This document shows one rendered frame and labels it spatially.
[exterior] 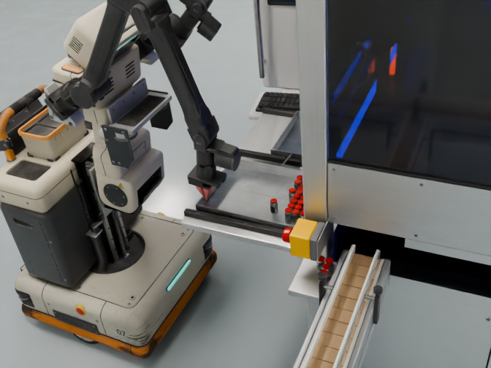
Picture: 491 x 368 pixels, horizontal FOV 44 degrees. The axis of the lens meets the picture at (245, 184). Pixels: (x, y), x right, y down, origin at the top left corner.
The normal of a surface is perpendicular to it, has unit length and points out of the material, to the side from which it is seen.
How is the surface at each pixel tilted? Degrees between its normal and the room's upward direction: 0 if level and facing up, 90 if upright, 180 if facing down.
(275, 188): 0
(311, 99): 90
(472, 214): 90
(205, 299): 0
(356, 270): 0
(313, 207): 90
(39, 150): 92
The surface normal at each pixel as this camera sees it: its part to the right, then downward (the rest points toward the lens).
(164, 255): -0.09, -0.80
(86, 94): -0.40, 0.62
